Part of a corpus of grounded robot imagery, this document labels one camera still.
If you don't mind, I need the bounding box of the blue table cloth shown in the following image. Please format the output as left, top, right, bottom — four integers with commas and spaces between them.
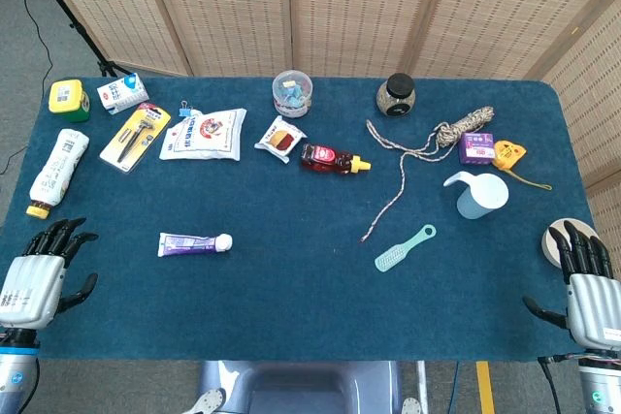
0, 75, 613, 363

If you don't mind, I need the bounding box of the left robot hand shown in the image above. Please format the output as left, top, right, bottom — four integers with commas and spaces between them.
0, 217, 100, 333

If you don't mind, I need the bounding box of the white bottle yellow cap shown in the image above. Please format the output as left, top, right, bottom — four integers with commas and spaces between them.
25, 128, 91, 220

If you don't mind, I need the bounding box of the white printed bag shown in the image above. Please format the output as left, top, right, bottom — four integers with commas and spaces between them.
158, 108, 247, 162

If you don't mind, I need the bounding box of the purple toothpaste tube white cap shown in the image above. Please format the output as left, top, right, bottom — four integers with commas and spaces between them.
156, 232, 234, 259

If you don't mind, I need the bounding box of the beige bowl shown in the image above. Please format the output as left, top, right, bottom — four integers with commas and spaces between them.
541, 219, 598, 269

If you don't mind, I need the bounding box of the black tripod stand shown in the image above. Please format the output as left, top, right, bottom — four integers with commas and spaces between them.
18, 0, 132, 79

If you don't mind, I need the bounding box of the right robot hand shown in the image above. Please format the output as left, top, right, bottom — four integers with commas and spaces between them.
522, 220, 621, 352

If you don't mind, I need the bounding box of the braided rope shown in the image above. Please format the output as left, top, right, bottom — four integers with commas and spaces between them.
360, 105, 496, 243

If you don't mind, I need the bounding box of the bamboo folding screen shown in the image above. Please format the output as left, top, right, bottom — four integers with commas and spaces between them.
28, 0, 621, 265

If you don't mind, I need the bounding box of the light blue cup with handle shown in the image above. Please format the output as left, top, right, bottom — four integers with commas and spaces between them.
442, 171, 510, 220

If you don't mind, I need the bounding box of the black floor cable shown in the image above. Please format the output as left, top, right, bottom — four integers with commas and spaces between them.
0, 0, 53, 175

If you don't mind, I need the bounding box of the green scrub brush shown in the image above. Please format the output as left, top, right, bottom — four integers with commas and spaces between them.
374, 223, 438, 272

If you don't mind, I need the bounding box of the white snack packet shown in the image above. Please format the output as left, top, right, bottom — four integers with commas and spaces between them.
253, 115, 308, 165

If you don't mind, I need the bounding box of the yellow green container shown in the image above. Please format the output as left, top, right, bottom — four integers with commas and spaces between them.
48, 79, 92, 123

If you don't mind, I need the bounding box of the yellow floor tape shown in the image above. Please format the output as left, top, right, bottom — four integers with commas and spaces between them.
476, 361, 496, 414

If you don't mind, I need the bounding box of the yellow tape measure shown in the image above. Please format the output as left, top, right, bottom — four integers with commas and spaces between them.
492, 140, 553, 191

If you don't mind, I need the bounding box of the razor in yellow blister pack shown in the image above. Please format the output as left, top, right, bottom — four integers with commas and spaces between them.
99, 102, 173, 175

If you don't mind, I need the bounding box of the white blue milk carton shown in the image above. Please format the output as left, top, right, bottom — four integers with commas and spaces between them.
96, 72, 150, 116

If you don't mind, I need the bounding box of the purple box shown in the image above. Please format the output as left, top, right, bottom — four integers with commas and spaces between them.
458, 131, 496, 166

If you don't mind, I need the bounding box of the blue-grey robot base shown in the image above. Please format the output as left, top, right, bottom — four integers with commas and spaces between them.
181, 360, 423, 414

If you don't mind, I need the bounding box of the white table leg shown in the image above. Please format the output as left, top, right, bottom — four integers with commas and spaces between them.
415, 361, 429, 414

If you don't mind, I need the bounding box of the dark round jar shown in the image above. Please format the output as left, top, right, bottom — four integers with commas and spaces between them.
376, 73, 416, 118

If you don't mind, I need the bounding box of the honey bear bottle yellow cap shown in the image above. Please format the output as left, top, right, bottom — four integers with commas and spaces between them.
300, 143, 373, 176

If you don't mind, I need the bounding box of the clear plastic jar of clips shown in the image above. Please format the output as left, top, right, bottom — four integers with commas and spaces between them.
271, 69, 314, 119

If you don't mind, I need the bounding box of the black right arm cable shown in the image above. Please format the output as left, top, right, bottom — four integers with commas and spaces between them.
536, 354, 583, 386

